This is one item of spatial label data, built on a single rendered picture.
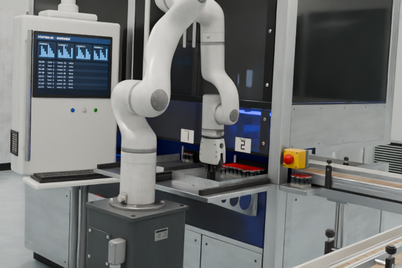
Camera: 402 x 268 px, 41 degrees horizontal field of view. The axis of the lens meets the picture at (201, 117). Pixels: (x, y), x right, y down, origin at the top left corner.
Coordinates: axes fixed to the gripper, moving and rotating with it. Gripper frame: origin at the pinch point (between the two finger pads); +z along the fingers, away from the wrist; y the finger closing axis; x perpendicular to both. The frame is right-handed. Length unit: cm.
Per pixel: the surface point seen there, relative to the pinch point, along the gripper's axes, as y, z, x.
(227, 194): -10.9, 4.5, 2.5
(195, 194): -4.4, 4.2, 12.5
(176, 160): 53, 5, -32
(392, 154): 148, 56, -485
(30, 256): 198, 93, -33
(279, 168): -12.3, -2.1, -27.0
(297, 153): -21.2, -9.5, -26.3
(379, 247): -84, -1, 33
